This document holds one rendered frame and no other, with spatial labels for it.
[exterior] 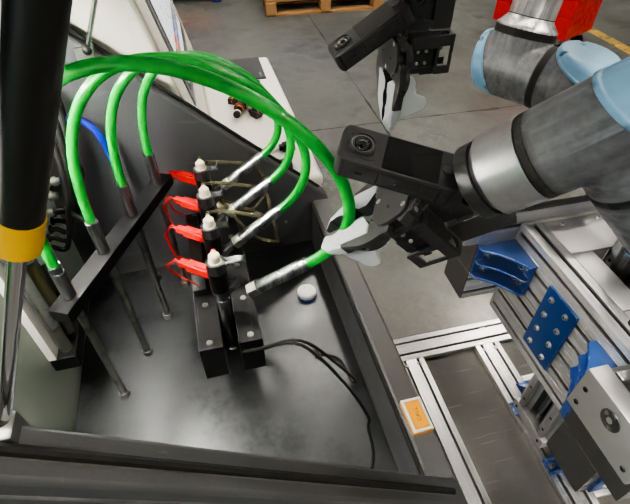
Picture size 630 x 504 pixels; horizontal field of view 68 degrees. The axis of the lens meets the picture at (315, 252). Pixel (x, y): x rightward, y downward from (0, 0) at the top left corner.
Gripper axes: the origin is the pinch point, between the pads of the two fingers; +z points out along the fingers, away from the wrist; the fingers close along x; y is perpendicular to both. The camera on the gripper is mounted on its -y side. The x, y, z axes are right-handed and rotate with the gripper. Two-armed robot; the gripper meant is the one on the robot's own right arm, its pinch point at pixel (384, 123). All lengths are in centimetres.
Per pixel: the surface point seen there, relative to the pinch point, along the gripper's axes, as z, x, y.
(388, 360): 28.0, -24.0, -5.4
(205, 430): 40, -22, -36
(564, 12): 88, 278, 267
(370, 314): 27.9, -14.5, -5.1
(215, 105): 25, 63, -23
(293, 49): 123, 348, 59
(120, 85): -8.9, 3.3, -36.9
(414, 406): 26.7, -32.8, -5.0
